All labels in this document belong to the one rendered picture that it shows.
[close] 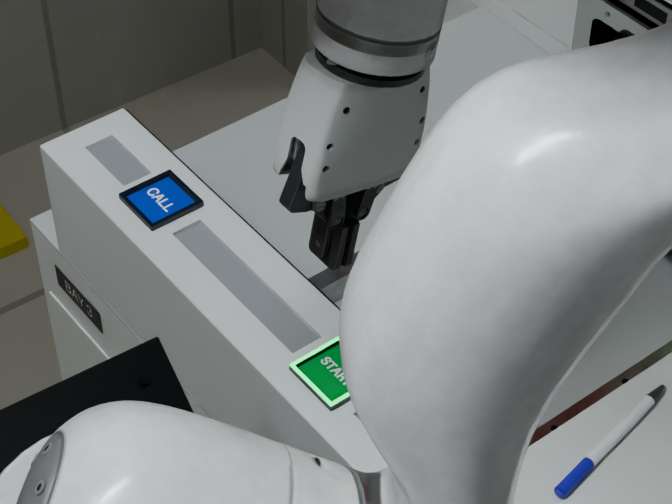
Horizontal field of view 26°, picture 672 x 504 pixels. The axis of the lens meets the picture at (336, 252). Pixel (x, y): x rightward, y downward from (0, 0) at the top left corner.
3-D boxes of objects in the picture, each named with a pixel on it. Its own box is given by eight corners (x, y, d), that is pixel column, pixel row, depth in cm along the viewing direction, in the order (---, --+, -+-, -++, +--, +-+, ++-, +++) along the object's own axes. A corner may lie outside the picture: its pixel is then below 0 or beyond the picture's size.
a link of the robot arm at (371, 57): (392, -28, 100) (384, 10, 102) (290, -7, 95) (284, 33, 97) (473, 28, 96) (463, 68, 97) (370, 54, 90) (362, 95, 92)
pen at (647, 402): (658, 378, 115) (553, 485, 107) (669, 385, 114) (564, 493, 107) (656, 387, 116) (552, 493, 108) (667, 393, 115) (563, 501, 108)
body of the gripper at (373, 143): (395, 1, 102) (367, 135, 108) (279, 27, 96) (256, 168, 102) (466, 52, 97) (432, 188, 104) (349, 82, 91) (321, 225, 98)
